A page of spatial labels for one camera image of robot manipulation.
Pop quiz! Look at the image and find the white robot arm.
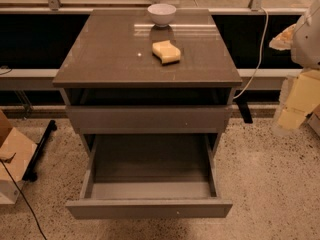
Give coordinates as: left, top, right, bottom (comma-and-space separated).
269, 0, 320, 135

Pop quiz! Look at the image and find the grey top drawer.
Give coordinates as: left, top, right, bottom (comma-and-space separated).
66, 106, 232, 134

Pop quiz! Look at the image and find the grey drawer cabinet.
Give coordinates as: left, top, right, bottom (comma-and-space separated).
53, 9, 241, 150

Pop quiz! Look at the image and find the white ceramic bowl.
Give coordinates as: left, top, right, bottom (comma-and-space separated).
147, 3, 176, 27

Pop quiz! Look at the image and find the black bar on floor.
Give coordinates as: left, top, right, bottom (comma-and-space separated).
23, 120, 57, 182

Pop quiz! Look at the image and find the yellow sponge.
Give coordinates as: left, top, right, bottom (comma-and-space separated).
152, 40, 181, 64

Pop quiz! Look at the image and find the cardboard box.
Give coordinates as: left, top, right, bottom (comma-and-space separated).
0, 111, 37, 204
308, 105, 320, 136

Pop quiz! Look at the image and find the black cable on floor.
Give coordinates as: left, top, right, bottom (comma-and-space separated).
0, 158, 48, 240

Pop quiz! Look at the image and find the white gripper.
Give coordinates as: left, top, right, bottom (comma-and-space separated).
269, 24, 320, 136

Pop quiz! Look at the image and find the cardboard box left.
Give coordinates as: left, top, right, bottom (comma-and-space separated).
0, 111, 37, 204

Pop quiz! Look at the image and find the white cable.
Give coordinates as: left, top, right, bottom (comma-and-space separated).
232, 7, 270, 101

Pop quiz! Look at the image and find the cardboard box right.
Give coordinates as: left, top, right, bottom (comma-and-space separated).
308, 105, 320, 136

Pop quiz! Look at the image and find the grey drawer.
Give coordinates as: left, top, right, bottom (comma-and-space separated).
66, 134, 232, 219
66, 106, 232, 134

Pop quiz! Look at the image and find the black table leg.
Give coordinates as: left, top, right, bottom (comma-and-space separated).
235, 94, 253, 124

